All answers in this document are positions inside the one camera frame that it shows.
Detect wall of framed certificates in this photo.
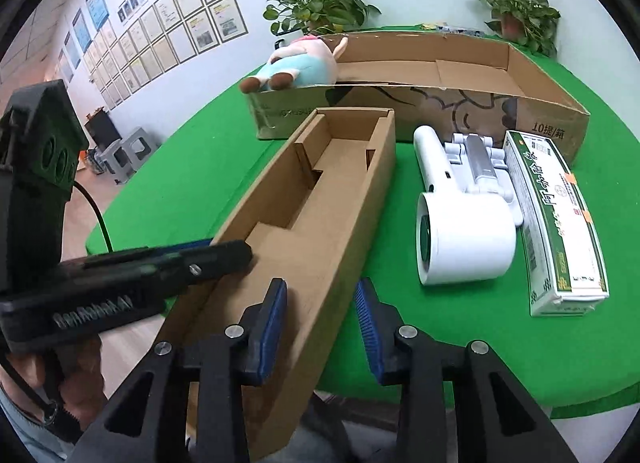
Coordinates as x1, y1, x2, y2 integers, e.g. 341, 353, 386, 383
57, 0, 248, 111

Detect blue wall poster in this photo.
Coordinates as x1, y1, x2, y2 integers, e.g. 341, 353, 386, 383
85, 0, 109, 32
64, 33, 81, 70
72, 8, 94, 52

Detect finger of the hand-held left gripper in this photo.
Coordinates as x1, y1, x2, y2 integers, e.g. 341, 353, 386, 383
85, 238, 215, 269
142, 241, 254, 300

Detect pink pig plush toy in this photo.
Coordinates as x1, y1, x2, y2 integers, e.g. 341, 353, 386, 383
239, 34, 349, 94

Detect green and white carton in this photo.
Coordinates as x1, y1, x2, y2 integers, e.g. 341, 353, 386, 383
502, 130, 610, 318

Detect person's left hand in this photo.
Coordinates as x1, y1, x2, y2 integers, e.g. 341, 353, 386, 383
7, 333, 107, 415

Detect grey plastic stool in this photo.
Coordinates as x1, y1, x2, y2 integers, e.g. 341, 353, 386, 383
120, 127, 158, 171
97, 140, 136, 184

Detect bushy potted plant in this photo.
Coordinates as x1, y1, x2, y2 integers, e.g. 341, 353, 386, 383
263, 0, 382, 38

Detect potted plant with brown pot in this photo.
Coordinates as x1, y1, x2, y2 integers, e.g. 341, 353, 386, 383
461, 0, 561, 58

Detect small colourful packets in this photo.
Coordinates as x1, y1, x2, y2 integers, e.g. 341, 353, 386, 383
424, 22, 485, 36

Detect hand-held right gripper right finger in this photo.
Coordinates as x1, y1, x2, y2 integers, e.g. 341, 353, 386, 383
353, 277, 581, 463

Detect black cabinet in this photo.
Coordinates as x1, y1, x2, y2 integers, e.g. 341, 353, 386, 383
85, 108, 121, 148

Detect narrow cardboard box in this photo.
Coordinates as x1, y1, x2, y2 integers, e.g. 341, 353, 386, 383
150, 107, 397, 461

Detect green tablecloth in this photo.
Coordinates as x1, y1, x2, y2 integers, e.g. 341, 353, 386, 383
85, 25, 640, 419

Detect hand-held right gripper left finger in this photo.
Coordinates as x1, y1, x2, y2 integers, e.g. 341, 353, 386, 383
70, 277, 289, 463

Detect large shallow cardboard box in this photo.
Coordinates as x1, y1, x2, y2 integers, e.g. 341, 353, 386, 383
247, 32, 592, 166

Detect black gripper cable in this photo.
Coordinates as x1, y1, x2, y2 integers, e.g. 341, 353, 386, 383
72, 182, 115, 251

